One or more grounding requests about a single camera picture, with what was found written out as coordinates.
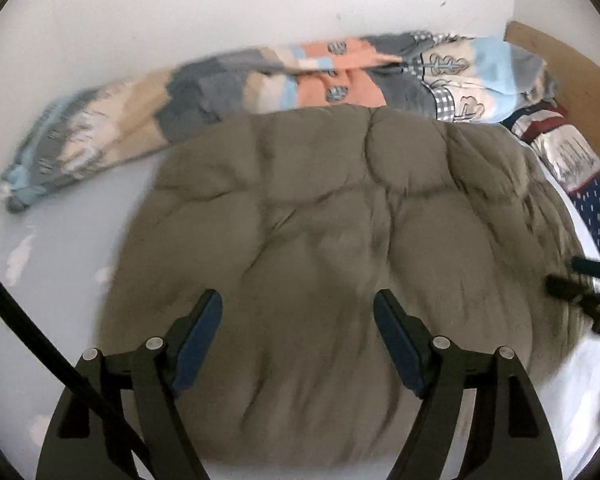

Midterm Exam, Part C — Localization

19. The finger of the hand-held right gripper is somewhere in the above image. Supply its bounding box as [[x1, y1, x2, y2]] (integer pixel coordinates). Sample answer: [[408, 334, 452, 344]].
[[545, 274, 598, 303], [570, 256, 600, 278]]

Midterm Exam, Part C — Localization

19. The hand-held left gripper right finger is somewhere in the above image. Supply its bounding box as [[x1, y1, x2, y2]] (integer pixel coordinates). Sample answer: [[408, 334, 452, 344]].
[[372, 289, 563, 480]]

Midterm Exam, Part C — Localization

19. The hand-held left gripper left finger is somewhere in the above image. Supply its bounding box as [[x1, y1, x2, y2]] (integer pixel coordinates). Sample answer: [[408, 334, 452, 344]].
[[35, 289, 224, 480]]

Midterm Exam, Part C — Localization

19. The olive padded jacket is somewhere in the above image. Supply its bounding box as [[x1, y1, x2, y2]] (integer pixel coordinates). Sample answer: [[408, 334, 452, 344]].
[[97, 105, 593, 466]]

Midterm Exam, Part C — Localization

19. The navy red patterned blanket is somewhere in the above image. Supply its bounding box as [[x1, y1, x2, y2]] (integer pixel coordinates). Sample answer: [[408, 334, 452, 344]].
[[500, 102, 600, 266]]

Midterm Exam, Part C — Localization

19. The wooden headboard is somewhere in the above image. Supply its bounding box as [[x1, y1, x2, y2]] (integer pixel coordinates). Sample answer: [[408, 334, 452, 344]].
[[504, 20, 600, 171]]

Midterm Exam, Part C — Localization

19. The patchwork printed blanket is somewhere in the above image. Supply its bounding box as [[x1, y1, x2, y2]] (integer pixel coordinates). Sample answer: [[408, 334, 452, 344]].
[[0, 30, 561, 213]]

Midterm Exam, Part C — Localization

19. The black cable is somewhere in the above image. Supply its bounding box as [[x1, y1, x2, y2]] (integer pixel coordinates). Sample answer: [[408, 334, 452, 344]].
[[0, 262, 148, 461]]

